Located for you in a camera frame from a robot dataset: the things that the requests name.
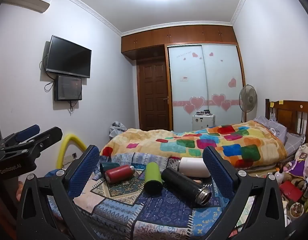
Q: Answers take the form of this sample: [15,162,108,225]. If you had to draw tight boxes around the grey plastic bag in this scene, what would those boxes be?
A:
[109,121,127,139]

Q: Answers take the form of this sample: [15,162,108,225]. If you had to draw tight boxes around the wall-mounted black television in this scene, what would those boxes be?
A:
[45,35,92,79]

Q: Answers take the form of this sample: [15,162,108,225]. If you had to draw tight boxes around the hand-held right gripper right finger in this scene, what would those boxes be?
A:
[202,146,287,240]

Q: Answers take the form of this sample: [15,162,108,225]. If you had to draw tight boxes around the lime green cup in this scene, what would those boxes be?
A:
[144,162,164,194]

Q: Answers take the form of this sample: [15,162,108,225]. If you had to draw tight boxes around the red bottle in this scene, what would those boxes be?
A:
[105,165,136,184]

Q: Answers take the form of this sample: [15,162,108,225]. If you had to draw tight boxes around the white spray bottle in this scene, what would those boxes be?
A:
[274,169,285,183]

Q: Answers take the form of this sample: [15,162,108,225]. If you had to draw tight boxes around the patterned blue patchwork blanket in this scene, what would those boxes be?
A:
[44,152,247,240]

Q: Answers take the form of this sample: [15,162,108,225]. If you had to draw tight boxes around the wooden bed headboard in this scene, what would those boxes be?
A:
[265,98,308,141]

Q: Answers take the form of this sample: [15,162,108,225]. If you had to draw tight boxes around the sliding wardrobe with pink hearts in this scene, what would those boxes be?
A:
[166,43,246,133]

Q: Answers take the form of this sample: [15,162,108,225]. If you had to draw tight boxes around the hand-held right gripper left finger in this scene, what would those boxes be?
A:
[16,144,101,240]

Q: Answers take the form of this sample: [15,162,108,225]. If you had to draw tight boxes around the grey checked pillow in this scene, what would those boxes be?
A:
[285,132,306,153]

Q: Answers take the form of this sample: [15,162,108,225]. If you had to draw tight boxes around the colourful squares blanket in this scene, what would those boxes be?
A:
[100,120,288,168]

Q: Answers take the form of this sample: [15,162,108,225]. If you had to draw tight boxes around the dark green cup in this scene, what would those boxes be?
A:
[100,162,121,178]

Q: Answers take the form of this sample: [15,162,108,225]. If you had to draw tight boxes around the wooden overhead cabinets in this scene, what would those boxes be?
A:
[121,25,239,61]

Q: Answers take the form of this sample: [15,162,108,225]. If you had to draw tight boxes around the standing fan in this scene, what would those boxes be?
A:
[238,84,258,123]

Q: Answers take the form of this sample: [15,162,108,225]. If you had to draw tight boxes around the yellow foam tube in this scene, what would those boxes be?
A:
[56,133,87,169]

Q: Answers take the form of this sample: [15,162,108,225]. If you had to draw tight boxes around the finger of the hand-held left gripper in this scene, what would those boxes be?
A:
[4,127,63,159]
[1,124,41,145]

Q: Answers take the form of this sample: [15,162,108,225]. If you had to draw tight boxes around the printed cloth bag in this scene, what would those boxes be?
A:
[294,143,308,178]

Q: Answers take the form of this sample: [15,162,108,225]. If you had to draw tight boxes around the red box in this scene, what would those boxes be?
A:
[279,181,304,203]

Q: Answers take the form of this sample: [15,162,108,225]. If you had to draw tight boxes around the grey printed pillow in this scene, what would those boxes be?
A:
[254,116,288,143]

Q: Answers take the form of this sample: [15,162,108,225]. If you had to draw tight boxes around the white power strip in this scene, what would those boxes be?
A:
[62,152,78,165]

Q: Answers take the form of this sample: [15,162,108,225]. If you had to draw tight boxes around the black television cable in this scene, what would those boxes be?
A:
[39,53,56,92]

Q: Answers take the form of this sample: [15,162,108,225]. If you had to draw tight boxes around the brown wooden door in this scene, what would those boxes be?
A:
[137,59,171,131]

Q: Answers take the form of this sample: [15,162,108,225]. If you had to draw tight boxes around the black thermos bottle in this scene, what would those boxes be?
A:
[161,167,212,207]

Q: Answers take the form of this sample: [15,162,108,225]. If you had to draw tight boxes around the small black wall monitor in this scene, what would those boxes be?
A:
[54,75,83,102]

